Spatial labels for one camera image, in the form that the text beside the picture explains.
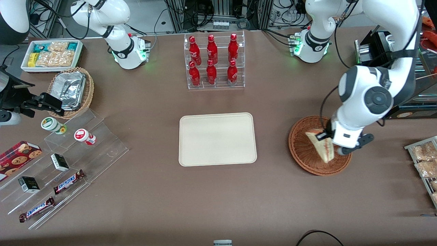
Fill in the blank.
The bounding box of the clear acrylic bottle rack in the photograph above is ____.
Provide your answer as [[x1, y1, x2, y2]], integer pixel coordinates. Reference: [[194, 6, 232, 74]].
[[183, 30, 246, 90]]

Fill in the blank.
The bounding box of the large clear cracker bag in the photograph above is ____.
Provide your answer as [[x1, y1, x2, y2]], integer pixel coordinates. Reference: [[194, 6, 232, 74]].
[[36, 50, 75, 68]]

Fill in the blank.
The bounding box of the brown round wicker basket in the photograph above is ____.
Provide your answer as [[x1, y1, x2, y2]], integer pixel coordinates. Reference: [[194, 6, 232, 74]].
[[288, 115, 353, 177]]

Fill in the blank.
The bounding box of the small clear cracker bag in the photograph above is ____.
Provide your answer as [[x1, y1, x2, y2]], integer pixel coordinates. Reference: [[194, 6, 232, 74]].
[[47, 41, 69, 53]]

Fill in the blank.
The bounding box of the red plaid cookie box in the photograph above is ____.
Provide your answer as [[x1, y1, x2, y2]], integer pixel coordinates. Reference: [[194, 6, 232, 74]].
[[0, 140, 43, 182]]

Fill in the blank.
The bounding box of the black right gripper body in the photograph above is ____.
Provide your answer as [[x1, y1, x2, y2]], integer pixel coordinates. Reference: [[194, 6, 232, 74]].
[[0, 65, 36, 111]]

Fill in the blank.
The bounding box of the cream rectangular tray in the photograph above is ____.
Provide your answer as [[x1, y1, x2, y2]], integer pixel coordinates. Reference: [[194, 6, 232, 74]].
[[178, 112, 258, 167]]

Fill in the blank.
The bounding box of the orange red cloth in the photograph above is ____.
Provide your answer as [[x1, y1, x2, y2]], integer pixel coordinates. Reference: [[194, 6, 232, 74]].
[[421, 15, 437, 42]]

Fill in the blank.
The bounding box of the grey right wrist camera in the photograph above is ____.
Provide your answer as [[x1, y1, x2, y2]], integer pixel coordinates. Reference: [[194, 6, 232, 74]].
[[0, 110, 22, 126]]

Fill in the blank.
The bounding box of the white rectangular snack bin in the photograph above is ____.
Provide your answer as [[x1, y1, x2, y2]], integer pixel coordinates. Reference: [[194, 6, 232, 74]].
[[20, 40, 84, 73]]

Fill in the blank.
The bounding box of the tan wicker basket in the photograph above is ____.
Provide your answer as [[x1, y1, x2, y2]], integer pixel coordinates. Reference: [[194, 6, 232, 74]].
[[47, 67, 95, 120]]

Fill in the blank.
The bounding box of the black floor cable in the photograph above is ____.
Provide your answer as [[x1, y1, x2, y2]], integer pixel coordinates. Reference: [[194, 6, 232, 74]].
[[295, 230, 346, 246]]

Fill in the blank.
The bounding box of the clear acrylic stepped shelf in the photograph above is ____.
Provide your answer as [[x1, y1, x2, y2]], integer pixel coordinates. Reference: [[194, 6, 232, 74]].
[[0, 108, 130, 230]]

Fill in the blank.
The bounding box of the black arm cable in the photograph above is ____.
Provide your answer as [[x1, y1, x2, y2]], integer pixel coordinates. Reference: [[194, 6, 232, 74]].
[[320, 0, 424, 130]]

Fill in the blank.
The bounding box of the triangular sandwich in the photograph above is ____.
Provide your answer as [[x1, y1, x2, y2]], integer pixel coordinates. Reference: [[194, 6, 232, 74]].
[[305, 128, 336, 164]]

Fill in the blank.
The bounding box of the green lidded yogurt cup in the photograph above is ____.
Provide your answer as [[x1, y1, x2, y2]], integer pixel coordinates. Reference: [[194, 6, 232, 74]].
[[41, 117, 67, 135]]

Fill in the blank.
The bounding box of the silver foil tray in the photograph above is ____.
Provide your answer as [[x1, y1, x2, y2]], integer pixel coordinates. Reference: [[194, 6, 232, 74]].
[[50, 71, 87, 111]]

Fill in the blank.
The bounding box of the red lidded yogurt cup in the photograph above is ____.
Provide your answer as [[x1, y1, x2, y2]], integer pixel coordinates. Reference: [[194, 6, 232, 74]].
[[74, 128, 97, 146]]

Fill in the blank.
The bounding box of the right tray of snack bags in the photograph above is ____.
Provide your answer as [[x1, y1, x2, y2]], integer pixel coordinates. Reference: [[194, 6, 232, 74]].
[[404, 136, 437, 209]]

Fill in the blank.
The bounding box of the aluminium frame rack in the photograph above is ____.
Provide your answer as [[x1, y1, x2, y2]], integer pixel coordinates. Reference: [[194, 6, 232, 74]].
[[163, 0, 274, 32]]

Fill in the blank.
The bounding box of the red cola bottle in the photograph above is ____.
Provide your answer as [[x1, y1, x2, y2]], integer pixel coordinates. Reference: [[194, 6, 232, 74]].
[[227, 60, 238, 86], [207, 34, 219, 65], [188, 36, 202, 66], [188, 61, 201, 87], [228, 33, 239, 62], [206, 59, 218, 85]]

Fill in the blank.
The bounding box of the brown Snickers bar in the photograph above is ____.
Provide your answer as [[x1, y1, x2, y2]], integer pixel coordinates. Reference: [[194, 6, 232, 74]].
[[18, 197, 55, 223], [53, 169, 86, 195]]

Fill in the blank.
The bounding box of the small black box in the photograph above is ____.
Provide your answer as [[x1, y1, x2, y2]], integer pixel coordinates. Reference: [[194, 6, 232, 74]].
[[50, 153, 70, 172], [17, 176, 41, 194]]

